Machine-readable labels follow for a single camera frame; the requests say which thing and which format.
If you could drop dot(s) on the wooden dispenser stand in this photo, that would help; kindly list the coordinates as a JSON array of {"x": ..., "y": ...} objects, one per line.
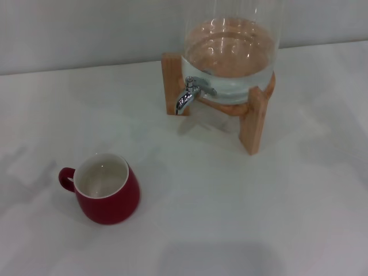
[{"x": 254, "y": 123}]

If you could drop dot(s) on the red ceramic cup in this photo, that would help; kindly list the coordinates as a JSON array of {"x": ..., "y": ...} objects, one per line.
[{"x": 115, "y": 204}]

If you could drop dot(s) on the chrome dispenser faucet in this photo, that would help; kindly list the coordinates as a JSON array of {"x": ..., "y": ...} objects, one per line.
[{"x": 187, "y": 96}]

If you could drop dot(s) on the glass water dispenser jar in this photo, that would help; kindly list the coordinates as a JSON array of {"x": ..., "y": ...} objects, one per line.
[{"x": 230, "y": 57}]

